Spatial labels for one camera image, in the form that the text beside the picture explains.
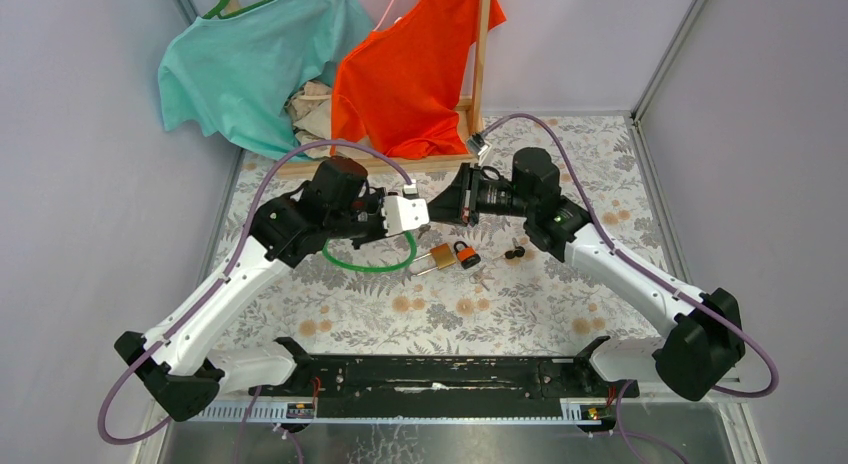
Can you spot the green clothes hanger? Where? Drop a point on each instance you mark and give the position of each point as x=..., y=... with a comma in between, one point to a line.
x=245, y=0

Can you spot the orange black padlock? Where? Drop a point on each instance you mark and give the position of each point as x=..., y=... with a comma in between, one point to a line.
x=466, y=256

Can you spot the wooden clothes rack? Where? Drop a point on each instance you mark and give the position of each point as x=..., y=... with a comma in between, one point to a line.
x=469, y=109

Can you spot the slotted metal cable rail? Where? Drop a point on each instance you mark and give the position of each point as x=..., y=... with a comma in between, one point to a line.
x=302, y=412

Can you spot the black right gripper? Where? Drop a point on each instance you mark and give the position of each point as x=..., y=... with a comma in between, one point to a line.
x=458, y=202

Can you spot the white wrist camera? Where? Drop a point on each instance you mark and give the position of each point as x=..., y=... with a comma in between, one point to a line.
x=479, y=148
x=404, y=211

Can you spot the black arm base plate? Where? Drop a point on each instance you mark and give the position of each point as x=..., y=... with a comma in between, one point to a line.
x=357, y=385

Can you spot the brass padlock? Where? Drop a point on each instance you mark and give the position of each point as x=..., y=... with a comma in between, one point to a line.
x=437, y=258

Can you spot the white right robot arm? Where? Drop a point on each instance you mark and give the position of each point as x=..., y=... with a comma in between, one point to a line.
x=696, y=346

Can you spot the beige crumpled cloth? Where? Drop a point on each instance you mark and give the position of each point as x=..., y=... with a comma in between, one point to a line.
x=309, y=110

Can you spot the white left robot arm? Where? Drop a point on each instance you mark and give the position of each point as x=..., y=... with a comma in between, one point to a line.
x=177, y=361

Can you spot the orange t-shirt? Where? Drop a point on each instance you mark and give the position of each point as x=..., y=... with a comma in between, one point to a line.
x=400, y=87

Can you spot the pink clothes hanger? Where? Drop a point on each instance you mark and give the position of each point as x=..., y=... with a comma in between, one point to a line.
x=384, y=16

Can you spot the silver keys bunch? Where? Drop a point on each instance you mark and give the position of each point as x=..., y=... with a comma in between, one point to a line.
x=481, y=277

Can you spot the teal t-shirt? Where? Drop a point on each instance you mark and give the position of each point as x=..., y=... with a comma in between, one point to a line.
x=233, y=76

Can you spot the black head keys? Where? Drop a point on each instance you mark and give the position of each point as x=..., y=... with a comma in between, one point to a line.
x=516, y=252

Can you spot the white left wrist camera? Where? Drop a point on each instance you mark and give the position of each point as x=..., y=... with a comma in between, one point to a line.
x=404, y=211

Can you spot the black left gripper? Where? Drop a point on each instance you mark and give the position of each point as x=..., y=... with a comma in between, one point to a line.
x=375, y=198

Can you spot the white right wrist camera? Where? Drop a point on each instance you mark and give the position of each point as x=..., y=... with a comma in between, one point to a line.
x=479, y=148

